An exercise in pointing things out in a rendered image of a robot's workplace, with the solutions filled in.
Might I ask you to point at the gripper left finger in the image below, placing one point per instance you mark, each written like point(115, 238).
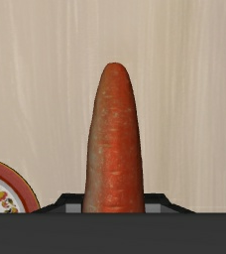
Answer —
point(65, 202)

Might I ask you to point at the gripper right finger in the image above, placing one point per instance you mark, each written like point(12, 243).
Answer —
point(158, 202)

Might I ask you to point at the orange carrot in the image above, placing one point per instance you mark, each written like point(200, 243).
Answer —
point(114, 145)

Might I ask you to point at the red-rimmed floral plate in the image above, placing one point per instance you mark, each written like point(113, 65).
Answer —
point(6, 191)

